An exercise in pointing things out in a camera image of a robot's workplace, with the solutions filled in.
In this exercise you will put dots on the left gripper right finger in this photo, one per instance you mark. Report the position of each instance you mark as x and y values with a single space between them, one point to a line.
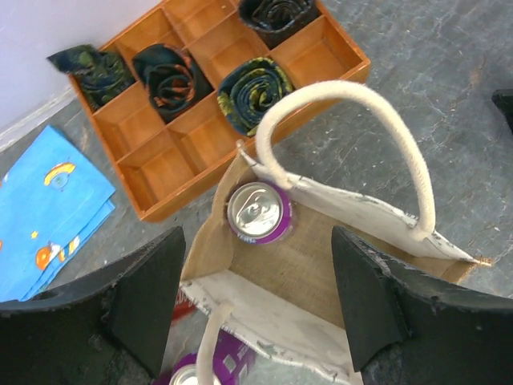
405 326

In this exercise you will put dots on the purple can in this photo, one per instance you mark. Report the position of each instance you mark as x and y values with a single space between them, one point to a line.
232 361
260 213

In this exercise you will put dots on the purple can back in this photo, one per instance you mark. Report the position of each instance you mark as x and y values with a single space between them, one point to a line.
260 213

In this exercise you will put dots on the brown canvas bag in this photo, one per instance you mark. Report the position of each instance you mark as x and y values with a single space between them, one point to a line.
281 298

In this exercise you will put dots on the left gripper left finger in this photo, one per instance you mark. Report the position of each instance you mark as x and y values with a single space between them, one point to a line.
79 333

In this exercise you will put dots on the red cola can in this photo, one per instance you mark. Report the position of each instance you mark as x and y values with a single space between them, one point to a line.
183 307

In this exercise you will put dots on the blue printed folded cloth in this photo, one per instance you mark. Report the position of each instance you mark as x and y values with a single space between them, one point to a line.
53 199

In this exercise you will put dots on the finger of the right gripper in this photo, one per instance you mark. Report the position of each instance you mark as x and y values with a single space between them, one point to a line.
503 100

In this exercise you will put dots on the orange wooden divided tray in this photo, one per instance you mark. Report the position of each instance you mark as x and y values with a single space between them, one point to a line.
163 166

